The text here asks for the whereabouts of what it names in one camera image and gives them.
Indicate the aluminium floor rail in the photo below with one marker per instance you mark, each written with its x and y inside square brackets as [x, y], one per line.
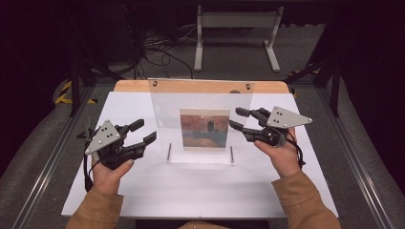
[47, 165]
[359, 171]

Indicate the white table sheet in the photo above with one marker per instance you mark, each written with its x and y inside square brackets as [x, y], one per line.
[191, 187]

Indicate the white metal floor stand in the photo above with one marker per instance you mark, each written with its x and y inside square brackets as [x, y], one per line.
[238, 19]

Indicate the person's right hand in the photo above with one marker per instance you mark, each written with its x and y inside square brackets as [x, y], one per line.
[283, 159]

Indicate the metal frame support rod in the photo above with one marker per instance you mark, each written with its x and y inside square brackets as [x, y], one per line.
[169, 151]
[231, 154]

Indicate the small metal frame screw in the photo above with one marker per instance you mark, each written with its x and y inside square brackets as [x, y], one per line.
[155, 83]
[248, 86]

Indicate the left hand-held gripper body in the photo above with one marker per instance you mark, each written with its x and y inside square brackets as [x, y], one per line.
[103, 136]

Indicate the yellow black hazard tape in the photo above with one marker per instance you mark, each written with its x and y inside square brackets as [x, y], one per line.
[63, 95]
[304, 72]

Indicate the postcard with painting print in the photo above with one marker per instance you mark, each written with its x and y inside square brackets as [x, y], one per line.
[204, 129]

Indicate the black tripod stand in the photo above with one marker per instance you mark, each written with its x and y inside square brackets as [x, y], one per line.
[331, 82]
[76, 79]

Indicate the person's left hand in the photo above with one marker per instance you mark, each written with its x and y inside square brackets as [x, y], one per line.
[106, 179]

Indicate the clear acrylic photo frame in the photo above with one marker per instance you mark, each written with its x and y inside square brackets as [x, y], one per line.
[165, 108]

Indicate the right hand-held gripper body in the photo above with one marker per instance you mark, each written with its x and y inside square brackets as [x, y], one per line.
[286, 118]

